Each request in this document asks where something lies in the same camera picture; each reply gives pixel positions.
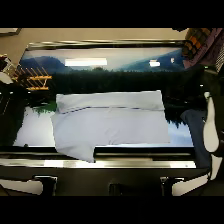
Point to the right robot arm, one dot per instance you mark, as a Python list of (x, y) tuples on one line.
[(211, 130)]

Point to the purple garment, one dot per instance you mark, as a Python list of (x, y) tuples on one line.
[(213, 46)]

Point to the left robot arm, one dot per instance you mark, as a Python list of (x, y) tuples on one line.
[(7, 100)]

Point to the blue jeans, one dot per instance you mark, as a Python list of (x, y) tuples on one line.
[(196, 133)]

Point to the checked shirt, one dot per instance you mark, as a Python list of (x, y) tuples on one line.
[(195, 41)]

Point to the silver frame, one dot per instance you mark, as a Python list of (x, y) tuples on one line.
[(100, 164)]

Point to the light blue shirt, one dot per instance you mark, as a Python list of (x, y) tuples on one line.
[(110, 123)]

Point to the brown clothes hanger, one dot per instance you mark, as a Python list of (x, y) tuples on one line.
[(37, 88), (40, 77)]

